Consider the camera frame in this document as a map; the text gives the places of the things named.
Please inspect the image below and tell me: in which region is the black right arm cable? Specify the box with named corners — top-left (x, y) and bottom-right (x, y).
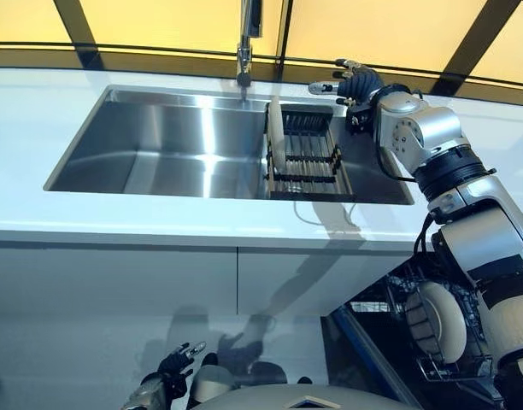
top-left (373, 138), bottom-right (438, 257)

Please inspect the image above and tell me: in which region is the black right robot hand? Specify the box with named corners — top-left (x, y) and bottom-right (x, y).
top-left (308, 58), bottom-right (385, 112)

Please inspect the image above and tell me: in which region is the grey robot torso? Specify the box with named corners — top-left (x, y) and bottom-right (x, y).
top-left (197, 382), bottom-right (420, 410)

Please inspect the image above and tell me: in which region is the cream round ceramic plate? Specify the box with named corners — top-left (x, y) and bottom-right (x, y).
top-left (404, 279), bottom-right (467, 364)
top-left (267, 100), bottom-right (286, 172)

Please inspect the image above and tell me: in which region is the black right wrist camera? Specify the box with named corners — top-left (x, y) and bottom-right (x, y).
top-left (345, 104), bottom-right (376, 133)

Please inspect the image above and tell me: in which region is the black sink drying rack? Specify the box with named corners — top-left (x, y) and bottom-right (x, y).
top-left (265, 102), bottom-right (356, 201)

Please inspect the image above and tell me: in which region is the black window frame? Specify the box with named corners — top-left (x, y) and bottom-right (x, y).
top-left (0, 0), bottom-right (523, 99)

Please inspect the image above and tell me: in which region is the chrome kitchen faucet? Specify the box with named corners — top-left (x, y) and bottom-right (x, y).
top-left (235, 0), bottom-right (262, 103)

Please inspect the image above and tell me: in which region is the stainless steel sink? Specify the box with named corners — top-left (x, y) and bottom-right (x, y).
top-left (43, 84), bottom-right (416, 206)

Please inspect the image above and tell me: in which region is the open dishwasher door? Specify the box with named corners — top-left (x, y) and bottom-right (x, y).
top-left (320, 298), bottom-right (442, 410)

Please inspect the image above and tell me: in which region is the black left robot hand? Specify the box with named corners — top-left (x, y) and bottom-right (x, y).
top-left (158, 340), bottom-right (208, 396)

